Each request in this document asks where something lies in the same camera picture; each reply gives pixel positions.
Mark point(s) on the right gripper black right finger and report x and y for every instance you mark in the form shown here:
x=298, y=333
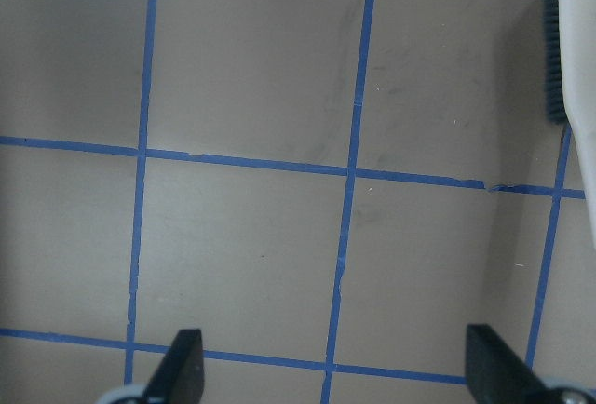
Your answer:
x=495, y=374

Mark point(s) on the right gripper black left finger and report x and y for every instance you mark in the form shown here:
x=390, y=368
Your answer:
x=180, y=376

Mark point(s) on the white hand brush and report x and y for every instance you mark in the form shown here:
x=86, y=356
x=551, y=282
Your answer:
x=569, y=33

